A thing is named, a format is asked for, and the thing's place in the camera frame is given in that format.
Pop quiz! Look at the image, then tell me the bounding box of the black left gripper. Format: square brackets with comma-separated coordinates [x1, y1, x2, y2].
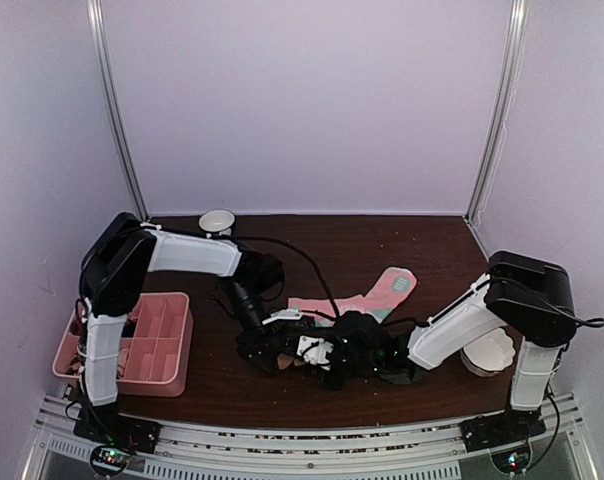
[222, 278, 286, 379]

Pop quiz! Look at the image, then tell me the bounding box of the brown beige argyle sock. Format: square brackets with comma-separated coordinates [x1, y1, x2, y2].
[277, 354, 304, 371]

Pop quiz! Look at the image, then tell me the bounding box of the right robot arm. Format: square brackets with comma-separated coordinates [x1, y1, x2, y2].
[301, 251, 604, 442]

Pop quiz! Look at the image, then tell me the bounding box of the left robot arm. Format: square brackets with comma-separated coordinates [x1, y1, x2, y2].
[78, 212, 285, 444]

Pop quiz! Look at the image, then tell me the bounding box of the pink plastic organizer tray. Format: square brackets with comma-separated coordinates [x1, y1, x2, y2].
[51, 292, 195, 399]

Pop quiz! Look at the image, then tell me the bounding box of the pink sock with teal patches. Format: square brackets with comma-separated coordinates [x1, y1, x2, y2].
[287, 267, 417, 327]

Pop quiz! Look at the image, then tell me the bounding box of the dark blue white bowl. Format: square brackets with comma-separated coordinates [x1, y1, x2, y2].
[198, 209, 236, 235]

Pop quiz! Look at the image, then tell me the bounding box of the white paper-lined bowl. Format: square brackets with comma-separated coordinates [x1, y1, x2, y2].
[460, 328, 516, 378]

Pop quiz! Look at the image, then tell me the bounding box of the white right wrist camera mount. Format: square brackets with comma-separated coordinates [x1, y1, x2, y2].
[296, 336, 334, 371]

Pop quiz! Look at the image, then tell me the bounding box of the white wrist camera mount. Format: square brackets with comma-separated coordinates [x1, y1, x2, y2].
[261, 308, 303, 326]
[296, 336, 334, 371]

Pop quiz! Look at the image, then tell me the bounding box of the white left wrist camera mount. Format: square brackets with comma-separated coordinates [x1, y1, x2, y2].
[261, 308, 303, 326]

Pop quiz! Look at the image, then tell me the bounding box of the aluminium front rail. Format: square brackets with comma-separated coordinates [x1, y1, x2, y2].
[18, 394, 604, 479]

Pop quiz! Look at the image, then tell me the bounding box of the grey aluminium frame post left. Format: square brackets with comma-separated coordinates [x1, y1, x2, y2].
[86, 0, 150, 220]

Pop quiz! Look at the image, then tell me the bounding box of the grey aluminium frame post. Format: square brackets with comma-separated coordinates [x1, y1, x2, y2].
[86, 0, 150, 220]
[464, 0, 530, 243]

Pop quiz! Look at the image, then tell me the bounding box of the grey aluminium frame post right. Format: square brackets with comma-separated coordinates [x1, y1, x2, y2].
[464, 0, 530, 243]

